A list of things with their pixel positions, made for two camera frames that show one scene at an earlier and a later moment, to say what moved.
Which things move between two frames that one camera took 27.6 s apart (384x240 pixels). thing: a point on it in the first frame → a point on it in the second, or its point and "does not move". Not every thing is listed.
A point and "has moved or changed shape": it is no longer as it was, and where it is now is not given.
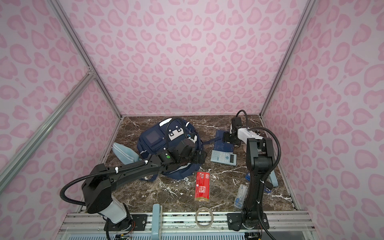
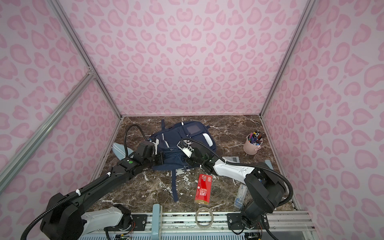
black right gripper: (226, 137) → (189, 160)
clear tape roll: (196, 220) does not move
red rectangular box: (202, 186) does not move
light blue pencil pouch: (126, 154) does not move
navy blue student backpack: (165, 134) has moved or changed shape
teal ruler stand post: (157, 222) does not move
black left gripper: (197, 159) → (161, 157)
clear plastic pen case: (240, 196) does not move
